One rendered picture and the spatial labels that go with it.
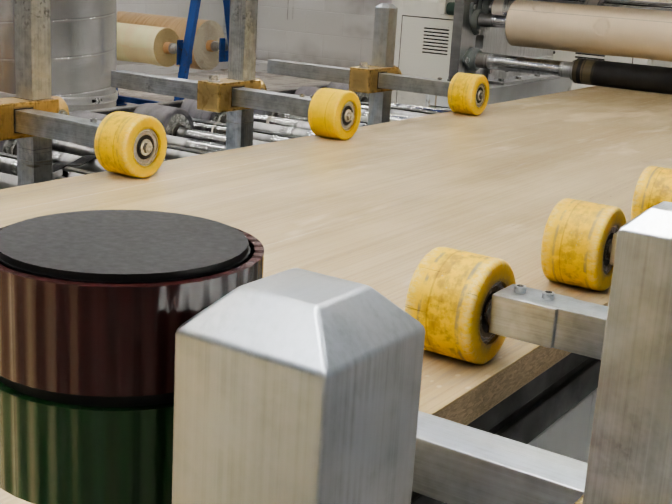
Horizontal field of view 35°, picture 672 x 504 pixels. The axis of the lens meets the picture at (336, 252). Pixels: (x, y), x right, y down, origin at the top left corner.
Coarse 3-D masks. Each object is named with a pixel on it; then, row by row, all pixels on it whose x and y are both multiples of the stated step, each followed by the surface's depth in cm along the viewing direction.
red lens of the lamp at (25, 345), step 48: (0, 288) 21; (48, 288) 20; (96, 288) 20; (144, 288) 20; (192, 288) 21; (0, 336) 21; (48, 336) 20; (96, 336) 20; (144, 336) 20; (48, 384) 21; (96, 384) 21; (144, 384) 21
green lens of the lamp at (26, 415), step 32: (0, 384) 22; (0, 416) 22; (32, 416) 21; (64, 416) 21; (96, 416) 21; (128, 416) 21; (160, 416) 21; (0, 448) 22; (32, 448) 21; (64, 448) 21; (96, 448) 21; (128, 448) 21; (160, 448) 21; (0, 480) 22; (32, 480) 21; (64, 480) 21; (96, 480) 21; (128, 480) 21; (160, 480) 21
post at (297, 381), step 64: (192, 320) 20; (256, 320) 20; (320, 320) 19; (384, 320) 20; (192, 384) 20; (256, 384) 19; (320, 384) 18; (384, 384) 20; (192, 448) 20; (256, 448) 20; (320, 448) 19; (384, 448) 21
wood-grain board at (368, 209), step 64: (384, 128) 191; (448, 128) 196; (512, 128) 200; (576, 128) 205; (640, 128) 210; (0, 192) 126; (64, 192) 128; (128, 192) 130; (192, 192) 132; (256, 192) 134; (320, 192) 136; (384, 192) 138; (448, 192) 140; (512, 192) 143; (576, 192) 145; (320, 256) 107; (384, 256) 108; (512, 256) 111; (448, 384) 76; (512, 384) 82
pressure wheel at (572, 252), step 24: (552, 216) 99; (576, 216) 98; (600, 216) 98; (624, 216) 101; (552, 240) 99; (576, 240) 98; (600, 240) 97; (552, 264) 99; (576, 264) 98; (600, 264) 98; (600, 288) 99
